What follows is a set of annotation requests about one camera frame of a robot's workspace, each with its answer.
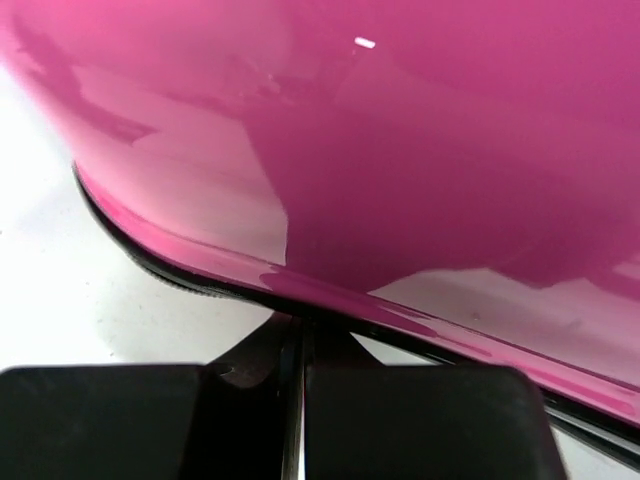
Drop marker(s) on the pink hard-shell suitcase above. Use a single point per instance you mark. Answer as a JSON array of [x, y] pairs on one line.
[[460, 175]]

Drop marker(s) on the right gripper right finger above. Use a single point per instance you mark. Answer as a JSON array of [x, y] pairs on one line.
[[366, 420]]

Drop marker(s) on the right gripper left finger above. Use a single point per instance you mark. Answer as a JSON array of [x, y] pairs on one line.
[[237, 417]]

